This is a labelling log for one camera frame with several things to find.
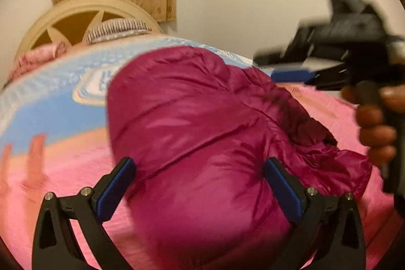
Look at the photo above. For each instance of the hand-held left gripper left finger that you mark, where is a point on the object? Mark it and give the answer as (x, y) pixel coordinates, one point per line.
(115, 191)

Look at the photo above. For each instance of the pink pillow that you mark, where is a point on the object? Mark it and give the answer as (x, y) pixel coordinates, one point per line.
(34, 59)

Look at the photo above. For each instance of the magenta puffer jacket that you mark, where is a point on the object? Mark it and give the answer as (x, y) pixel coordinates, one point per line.
(196, 137)

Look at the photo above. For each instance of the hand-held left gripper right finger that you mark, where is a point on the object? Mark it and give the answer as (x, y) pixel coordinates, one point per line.
(283, 191)

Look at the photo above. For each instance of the printed blue pink bed sheet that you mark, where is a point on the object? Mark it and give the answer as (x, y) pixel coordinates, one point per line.
(57, 111)

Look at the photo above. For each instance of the striped pillow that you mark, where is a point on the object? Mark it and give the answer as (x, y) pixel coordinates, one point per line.
(117, 29)

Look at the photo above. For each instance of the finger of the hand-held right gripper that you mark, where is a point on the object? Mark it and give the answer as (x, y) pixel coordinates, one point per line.
(272, 57)
(291, 73)

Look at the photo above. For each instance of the cream wooden headboard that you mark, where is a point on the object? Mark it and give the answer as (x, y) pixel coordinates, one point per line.
(41, 26)

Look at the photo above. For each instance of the person's right hand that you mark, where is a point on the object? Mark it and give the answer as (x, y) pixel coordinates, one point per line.
(376, 130)

